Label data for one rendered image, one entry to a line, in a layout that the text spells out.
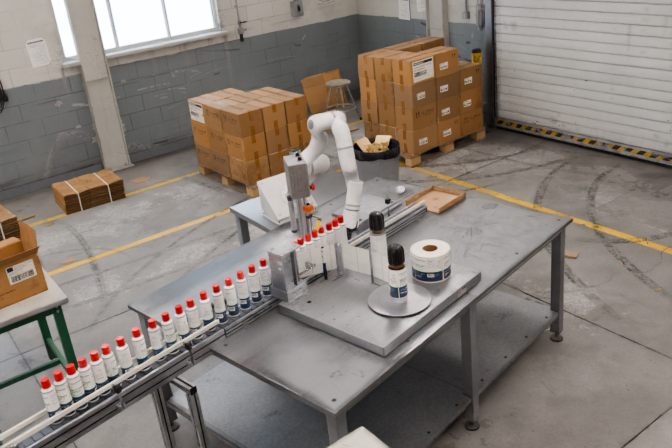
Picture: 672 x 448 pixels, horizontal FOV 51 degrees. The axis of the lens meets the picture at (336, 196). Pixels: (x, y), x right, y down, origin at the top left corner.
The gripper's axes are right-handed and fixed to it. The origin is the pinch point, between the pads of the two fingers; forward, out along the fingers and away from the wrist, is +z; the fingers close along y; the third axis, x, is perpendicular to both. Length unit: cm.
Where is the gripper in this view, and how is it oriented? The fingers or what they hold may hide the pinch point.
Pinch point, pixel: (348, 236)
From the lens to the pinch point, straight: 399.3
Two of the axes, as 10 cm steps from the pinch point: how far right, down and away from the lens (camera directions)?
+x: 6.6, -0.1, 7.5
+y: 7.4, 1.8, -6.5
